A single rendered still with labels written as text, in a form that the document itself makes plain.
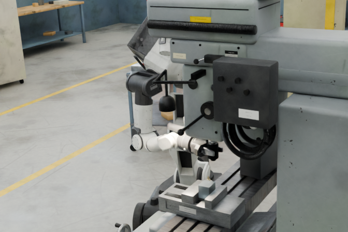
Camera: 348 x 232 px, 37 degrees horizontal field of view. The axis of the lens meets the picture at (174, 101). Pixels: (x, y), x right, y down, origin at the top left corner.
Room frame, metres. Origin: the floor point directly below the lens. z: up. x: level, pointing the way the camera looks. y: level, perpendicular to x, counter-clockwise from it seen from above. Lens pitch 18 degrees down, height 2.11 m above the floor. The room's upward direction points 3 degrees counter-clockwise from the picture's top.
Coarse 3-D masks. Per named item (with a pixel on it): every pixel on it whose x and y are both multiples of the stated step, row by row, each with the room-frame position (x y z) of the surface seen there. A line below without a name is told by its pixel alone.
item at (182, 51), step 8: (176, 40) 2.01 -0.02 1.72; (184, 40) 1.99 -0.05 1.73; (192, 40) 1.97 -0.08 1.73; (200, 40) 1.96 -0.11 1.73; (176, 48) 2.01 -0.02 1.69; (184, 48) 1.98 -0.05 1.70; (192, 48) 1.97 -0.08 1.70; (200, 48) 1.95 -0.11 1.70; (208, 48) 1.93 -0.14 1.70; (216, 48) 1.91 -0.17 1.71; (224, 48) 1.89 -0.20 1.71; (232, 48) 1.87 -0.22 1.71; (240, 48) 1.86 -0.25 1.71; (176, 56) 2.00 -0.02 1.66; (184, 56) 1.98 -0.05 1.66; (192, 56) 1.97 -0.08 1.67; (200, 56) 1.95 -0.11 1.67; (232, 56) 1.87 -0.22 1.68; (240, 56) 1.86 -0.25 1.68; (192, 64) 1.97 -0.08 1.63; (200, 64) 1.95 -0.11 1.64; (208, 64) 1.93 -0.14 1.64
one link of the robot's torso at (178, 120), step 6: (168, 84) 2.81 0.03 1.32; (168, 90) 2.80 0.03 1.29; (174, 96) 2.78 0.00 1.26; (180, 96) 2.81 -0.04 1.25; (180, 102) 2.82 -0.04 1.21; (180, 108) 2.82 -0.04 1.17; (174, 114) 2.77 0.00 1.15; (180, 114) 2.82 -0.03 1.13; (174, 120) 2.77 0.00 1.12; (180, 120) 2.78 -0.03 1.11
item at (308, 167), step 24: (312, 96) 1.72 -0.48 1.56; (288, 120) 1.64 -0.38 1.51; (312, 120) 1.60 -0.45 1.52; (336, 120) 1.56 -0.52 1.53; (288, 144) 1.64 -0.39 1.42; (312, 144) 1.60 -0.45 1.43; (336, 144) 1.56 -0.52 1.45; (288, 168) 1.64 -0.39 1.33; (312, 168) 1.60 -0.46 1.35; (336, 168) 1.55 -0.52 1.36; (288, 192) 1.64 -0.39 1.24; (312, 192) 1.59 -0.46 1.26; (336, 192) 1.55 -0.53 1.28; (288, 216) 1.64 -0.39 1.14; (312, 216) 1.59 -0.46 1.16; (336, 216) 1.55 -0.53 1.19
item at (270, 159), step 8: (248, 144) 2.34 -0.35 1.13; (272, 144) 2.38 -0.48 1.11; (272, 152) 2.39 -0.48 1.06; (240, 160) 2.37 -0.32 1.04; (248, 160) 2.34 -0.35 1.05; (256, 160) 2.31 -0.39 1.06; (264, 160) 2.32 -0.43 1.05; (272, 160) 2.39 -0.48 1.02; (240, 168) 2.37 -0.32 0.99; (248, 168) 2.34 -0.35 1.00; (256, 168) 2.31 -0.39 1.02; (264, 168) 2.32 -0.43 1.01; (272, 168) 2.39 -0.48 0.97; (248, 176) 2.34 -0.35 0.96; (256, 176) 2.31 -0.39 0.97; (264, 176) 2.32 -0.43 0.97
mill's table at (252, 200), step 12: (276, 168) 2.42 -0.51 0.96; (216, 180) 2.31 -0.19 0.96; (228, 180) 2.34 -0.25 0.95; (240, 180) 2.31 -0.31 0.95; (252, 180) 2.30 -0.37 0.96; (264, 180) 2.29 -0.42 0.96; (276, 180) 2.38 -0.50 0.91; (228, 192) 2.20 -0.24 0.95; (240, 192) 2.18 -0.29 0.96; (252, 192) 2.17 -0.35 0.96; (264, 192) 2.25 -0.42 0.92; (252, 204) 2.13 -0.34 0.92; (180, 216) 1.98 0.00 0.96; (168, 228) 1.89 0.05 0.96; (180, 228) 1.89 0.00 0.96; (192, 228) 1.91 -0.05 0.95; (204, 228) 1.88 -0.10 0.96; (216, 228) 1.88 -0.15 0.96; (228, 228) 1.92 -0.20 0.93
